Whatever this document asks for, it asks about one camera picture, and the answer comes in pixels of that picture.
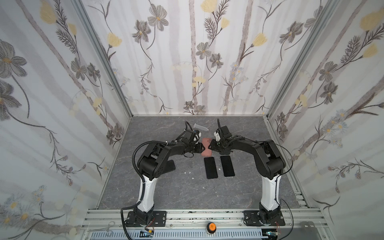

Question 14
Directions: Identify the pink phone case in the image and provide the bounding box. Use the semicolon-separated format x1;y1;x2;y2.
201;138;213;158

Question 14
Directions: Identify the phone with pink case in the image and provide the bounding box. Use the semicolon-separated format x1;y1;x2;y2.
204;157;218;179

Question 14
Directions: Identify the black phone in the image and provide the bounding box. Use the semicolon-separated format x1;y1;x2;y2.
221;156;235;177
163;160;176;174

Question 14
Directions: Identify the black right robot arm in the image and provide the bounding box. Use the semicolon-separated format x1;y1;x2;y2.
207;126;286;227

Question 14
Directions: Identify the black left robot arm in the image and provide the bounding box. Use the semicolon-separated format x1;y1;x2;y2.
131;129;205;225

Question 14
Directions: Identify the black phone lying flat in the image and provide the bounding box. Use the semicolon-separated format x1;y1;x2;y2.
163;160;176;174

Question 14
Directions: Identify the clear plastic tube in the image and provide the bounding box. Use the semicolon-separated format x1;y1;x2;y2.
194;123;209;132

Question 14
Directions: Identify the orange emergency stop button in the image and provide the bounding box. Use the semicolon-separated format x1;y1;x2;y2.
206;222;217;235

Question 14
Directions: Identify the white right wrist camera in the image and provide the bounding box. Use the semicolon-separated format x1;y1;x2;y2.
214;130;221;142

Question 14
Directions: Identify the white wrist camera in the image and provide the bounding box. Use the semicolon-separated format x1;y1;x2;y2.
214;130;221;142
191;130;202;142

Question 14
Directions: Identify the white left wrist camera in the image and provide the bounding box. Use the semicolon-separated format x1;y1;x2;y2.
191;130;202;142

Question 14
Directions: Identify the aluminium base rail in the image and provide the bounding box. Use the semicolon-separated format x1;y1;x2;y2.
77;208;334;240

